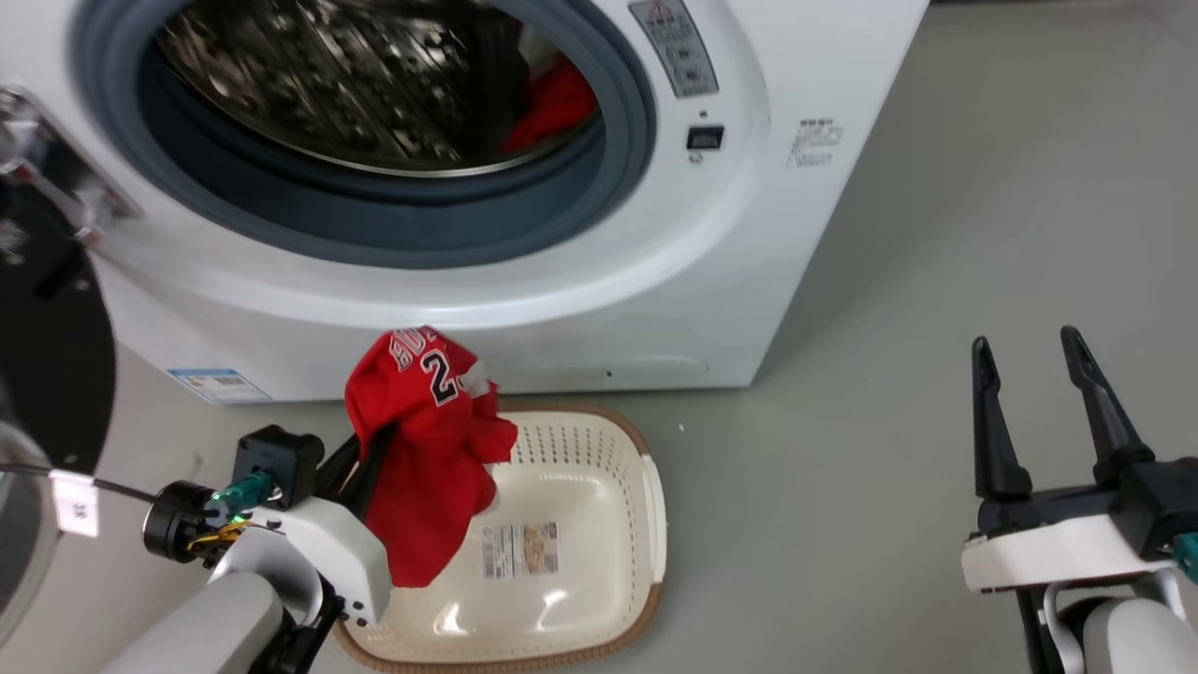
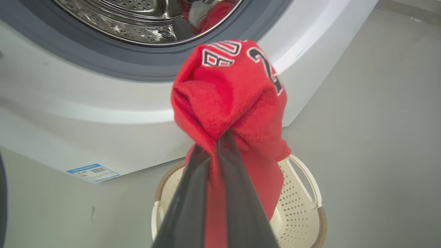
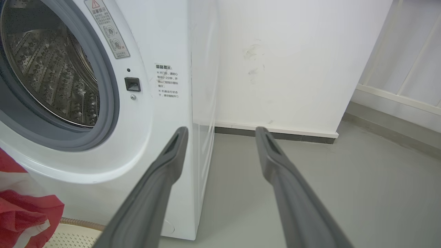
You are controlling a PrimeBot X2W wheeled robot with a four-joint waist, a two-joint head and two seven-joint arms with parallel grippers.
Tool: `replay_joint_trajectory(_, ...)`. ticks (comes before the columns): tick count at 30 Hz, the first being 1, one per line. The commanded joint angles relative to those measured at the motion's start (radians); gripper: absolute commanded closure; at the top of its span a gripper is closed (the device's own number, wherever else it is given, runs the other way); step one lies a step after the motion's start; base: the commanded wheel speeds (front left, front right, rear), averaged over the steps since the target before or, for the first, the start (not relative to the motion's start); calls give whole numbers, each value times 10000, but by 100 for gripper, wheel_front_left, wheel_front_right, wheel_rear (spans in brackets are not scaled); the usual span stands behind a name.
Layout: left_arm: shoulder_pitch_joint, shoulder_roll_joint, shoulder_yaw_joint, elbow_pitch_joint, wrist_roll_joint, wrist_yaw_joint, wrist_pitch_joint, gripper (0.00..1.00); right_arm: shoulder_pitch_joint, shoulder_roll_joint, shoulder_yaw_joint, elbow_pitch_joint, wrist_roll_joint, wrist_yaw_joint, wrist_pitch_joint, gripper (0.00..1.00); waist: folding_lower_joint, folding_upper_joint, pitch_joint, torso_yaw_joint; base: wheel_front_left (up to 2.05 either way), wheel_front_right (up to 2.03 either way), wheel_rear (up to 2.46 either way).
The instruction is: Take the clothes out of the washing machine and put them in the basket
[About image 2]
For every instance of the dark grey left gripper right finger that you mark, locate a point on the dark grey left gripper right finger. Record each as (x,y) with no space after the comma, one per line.
(243,206)

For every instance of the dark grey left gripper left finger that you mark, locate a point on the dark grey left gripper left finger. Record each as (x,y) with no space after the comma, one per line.
(186,213)

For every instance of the red jersey with lettering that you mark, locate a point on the red jersey with lettering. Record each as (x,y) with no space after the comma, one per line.
(231,100)

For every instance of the cream perforated laundry basket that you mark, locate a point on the cream perforated laundry basket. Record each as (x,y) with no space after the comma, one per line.
(296,210)

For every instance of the white front-load washing machine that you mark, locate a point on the white front-load washing machine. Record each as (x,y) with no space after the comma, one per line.
(86,113)

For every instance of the dark washing machine door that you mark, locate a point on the dark washing machine door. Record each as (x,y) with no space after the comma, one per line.
(2,199)

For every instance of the red and white clothes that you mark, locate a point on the red and white clothes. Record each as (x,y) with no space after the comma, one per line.
(210,13)

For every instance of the blue energy label sticker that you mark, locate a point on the blue energy label sticker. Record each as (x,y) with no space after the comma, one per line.
(93,173)

